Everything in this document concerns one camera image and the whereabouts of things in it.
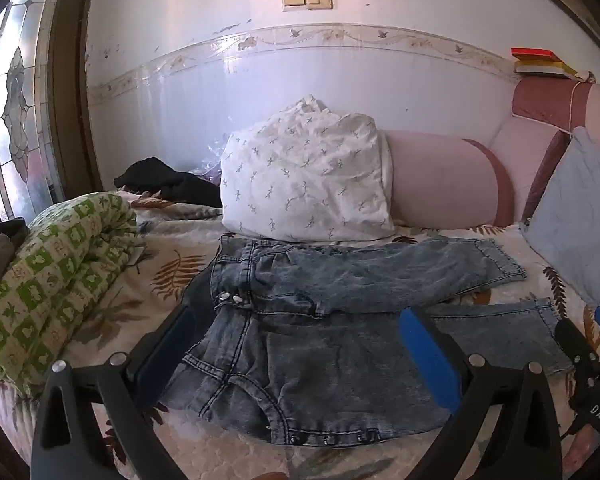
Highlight leaf print bedspread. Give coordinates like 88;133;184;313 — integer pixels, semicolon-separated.
0;190;600;480

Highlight stack of books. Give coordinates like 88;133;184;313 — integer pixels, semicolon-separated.
511;48;577;80

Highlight white printed pillow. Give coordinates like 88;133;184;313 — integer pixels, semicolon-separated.
220;94;397;245

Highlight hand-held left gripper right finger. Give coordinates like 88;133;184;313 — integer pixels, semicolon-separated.
399;307;566;480

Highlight black cloth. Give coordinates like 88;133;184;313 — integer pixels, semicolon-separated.
113;157;223;208

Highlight blue denim pants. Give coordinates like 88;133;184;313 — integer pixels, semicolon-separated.
157;232;573;446

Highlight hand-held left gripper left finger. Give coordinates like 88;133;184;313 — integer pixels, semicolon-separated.
30;302;211;480

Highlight pink upholstered headboard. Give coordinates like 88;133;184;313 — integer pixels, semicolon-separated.
384;80;600;228

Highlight stained glass door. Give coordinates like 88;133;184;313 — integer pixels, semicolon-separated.
0;0;101;223

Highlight green patterned quilt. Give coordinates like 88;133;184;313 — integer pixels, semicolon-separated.
0;192;141;401

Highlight light blue pillow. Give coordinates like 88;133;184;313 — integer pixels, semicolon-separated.
524;127;600;318

